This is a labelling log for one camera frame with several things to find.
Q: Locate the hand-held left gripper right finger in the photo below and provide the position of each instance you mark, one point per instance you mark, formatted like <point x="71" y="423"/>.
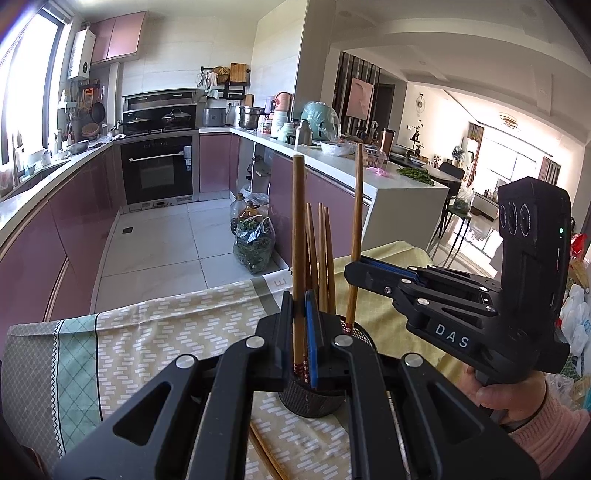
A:
<point x="312" y="337"/>

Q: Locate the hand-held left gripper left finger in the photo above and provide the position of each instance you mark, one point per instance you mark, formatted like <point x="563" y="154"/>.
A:
<point x="272" y="341"/>

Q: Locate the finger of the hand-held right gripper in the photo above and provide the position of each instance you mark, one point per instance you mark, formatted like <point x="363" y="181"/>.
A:
<point x="392" y="267"/>
<point x="374" y="277"/>

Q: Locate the bunch of wooden chopsticks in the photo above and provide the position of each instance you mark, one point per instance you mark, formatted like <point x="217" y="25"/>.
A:
<point x="323" y="258"/>

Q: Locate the black mesh holder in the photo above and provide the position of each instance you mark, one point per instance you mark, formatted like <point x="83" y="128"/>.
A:
<point x="304" y="401"/>

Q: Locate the long brown chopstick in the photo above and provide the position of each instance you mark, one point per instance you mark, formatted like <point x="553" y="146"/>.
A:
<point x="358" y="207"/>
<point x="299" y="230"/>

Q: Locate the person's right forearm pink sleeve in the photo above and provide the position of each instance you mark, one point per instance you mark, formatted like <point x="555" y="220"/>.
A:
<point x="554" y="438"/>

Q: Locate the person's right hand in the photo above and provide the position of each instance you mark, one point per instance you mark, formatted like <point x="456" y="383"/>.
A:
<point x="508" y="399"/>

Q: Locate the white plastic bags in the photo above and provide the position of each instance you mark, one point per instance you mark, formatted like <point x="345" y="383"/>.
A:
<point x="577" y="323"/>

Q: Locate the white kitchen countertop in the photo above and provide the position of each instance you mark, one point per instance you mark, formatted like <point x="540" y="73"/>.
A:
<point x="401" y="207"/>

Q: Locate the green leafy vegetables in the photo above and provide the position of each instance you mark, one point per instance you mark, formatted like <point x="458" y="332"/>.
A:
<point x="415" y="175"/>

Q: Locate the plastic bag of greens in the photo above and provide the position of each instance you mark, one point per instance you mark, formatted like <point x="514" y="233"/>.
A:
<point x="254" y="247"/>

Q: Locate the pink base cabinets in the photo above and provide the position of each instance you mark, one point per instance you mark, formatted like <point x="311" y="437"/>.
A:
<point x="337" y="184"/>
<point x="214" y="164"/>
<point x="69" y="221"/>

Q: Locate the clear plastic food container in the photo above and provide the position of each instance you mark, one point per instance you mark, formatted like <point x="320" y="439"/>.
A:
<point x="375" y="157"/>

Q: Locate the patchwork printed tablecloth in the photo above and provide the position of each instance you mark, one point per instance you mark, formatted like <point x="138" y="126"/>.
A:
<point x="161" y="323"/>

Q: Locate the copper tumbler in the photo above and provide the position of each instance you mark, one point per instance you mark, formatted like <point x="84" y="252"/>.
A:
<point x="388" y="141"/>

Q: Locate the white bowl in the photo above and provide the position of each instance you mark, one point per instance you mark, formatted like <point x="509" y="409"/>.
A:
<point x="337" y="148"/>

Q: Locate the plastic oil bottle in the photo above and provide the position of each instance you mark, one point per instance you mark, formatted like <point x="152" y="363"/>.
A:
<point x="238" y="214"/>
<point x="253" y="211"/>

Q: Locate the steel vacuum flask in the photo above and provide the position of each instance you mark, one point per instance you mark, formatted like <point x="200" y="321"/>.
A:
<point x="303" y="134"/>

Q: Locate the teal covered appliance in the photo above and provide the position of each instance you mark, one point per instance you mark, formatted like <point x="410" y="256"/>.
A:
<point x="318" y="117"/>

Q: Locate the dark slatted room divider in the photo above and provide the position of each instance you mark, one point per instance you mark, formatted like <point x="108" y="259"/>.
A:
<point x="344" y="92"/>

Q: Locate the pink thermos kettle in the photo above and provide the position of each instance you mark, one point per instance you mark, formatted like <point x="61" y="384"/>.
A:
<point x="282" y="101"/>

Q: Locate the steel stockpot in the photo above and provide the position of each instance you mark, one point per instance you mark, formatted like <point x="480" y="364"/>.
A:
<point x="249" y="119"/>

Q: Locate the built-in black oven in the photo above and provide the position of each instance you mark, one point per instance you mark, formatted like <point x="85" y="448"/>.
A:
<point x="159" y="168"/>

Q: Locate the silver countertop appliance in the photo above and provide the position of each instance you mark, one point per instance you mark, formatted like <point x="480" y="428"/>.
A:
<point x="214" y="117"/>

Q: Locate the black pot with glass lid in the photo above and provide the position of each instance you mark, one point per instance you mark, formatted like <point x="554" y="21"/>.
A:
<point x="137" y="123"/>
<point x="176" y="120"/>

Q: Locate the wooden cutting board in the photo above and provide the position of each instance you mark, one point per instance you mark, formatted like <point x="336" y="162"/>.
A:
<point x="239" y="73"/>

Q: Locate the black range hood stove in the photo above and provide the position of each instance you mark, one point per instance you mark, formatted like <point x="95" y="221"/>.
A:
<point x="159" y="98"/>

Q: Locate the steel mixing bowl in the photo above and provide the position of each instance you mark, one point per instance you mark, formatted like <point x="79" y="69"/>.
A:
<point x="78" y="147"/>

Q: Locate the hanging frying pan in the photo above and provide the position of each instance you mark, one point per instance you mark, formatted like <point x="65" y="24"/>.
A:
<point x="98" y="110"/>

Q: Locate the white gas water heater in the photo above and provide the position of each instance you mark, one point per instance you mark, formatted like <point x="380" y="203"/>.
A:
<point x="82" y="53"/>

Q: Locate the kitchen window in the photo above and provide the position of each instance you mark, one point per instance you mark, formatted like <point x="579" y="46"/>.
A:
<point x="27" y="92"/>

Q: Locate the wall clock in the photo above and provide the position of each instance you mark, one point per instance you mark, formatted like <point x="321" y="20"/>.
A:
<point x="421" y="102"/>

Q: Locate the pink wall picture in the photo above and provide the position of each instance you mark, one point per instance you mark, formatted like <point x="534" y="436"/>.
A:
<point x="361" y="98"/>

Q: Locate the black wall rack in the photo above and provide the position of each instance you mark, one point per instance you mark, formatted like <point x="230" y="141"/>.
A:
<point x="235" y="90"/>

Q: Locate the pink wall cabinets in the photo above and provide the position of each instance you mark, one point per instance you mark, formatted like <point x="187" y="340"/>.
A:
<point x="117" y="37"/>

